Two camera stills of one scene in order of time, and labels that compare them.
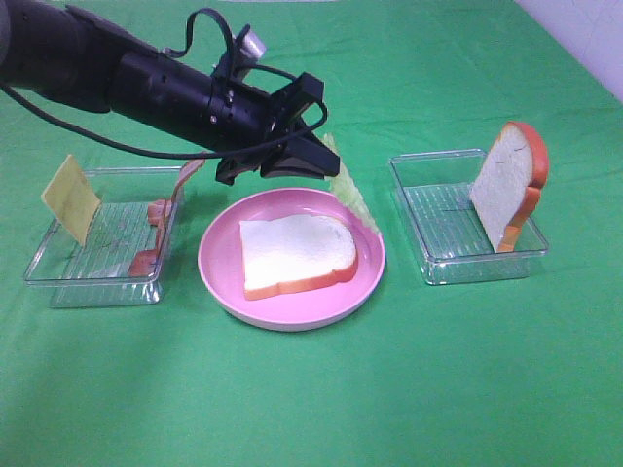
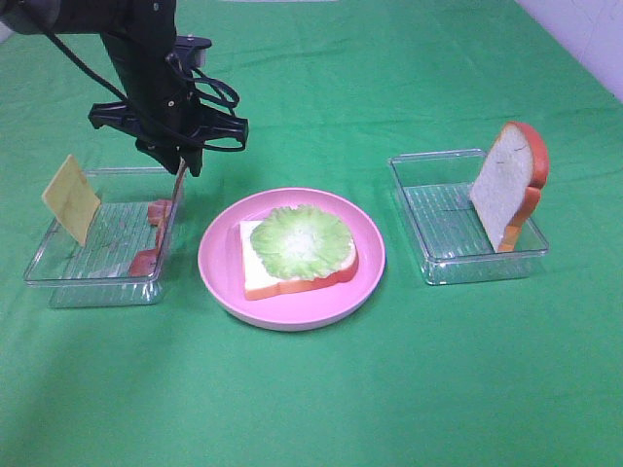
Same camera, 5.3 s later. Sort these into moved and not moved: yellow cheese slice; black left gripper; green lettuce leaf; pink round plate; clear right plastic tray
Moved: black left gripper; green lettuce leaf
Not moved: yellow cheese slice; pink round plate; clear right plastic tray
